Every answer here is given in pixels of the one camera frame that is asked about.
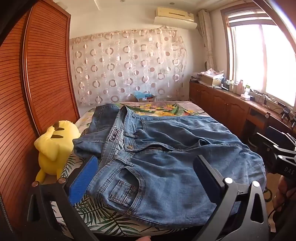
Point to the person's left hand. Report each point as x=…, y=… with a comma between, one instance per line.
x=143, y=239

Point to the pink bottle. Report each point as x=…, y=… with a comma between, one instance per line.
x=241, y=86

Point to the yellow plush toy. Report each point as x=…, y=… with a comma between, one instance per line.
x=55, y=143

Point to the wooden-framed window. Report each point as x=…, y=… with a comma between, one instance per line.
x=266, y=51

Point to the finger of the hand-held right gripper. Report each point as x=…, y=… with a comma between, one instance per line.
x=266, y=141

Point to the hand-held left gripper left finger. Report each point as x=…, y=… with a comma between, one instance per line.
x=82, y=179

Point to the long wooden cabinet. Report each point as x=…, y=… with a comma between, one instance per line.
x=222, y=104

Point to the cardboard box with papers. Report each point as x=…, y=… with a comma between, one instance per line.
x=209, y=77

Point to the beige window drape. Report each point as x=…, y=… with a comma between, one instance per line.
x=207, y=39

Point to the white tissue box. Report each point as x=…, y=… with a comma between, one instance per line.
x=245, y=96

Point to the person's right hand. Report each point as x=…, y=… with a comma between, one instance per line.
x=283, y=190

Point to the cardboard box with blue cloth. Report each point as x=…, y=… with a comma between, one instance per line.
x=144, y=96

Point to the blue denim pants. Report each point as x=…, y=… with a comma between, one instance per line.
x=166, y=162

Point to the cream wall air conditioner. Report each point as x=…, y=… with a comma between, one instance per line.
x=175, y=16

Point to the floral blanket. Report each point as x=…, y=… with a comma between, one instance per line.
x=159, y=109

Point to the circle-patterned sheer curtain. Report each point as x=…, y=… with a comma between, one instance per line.
x=129, y=67

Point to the wooden slatted wardrobe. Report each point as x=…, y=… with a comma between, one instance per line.
x=34, y=81

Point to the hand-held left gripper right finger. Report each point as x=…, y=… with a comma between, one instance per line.
x=203, y=171

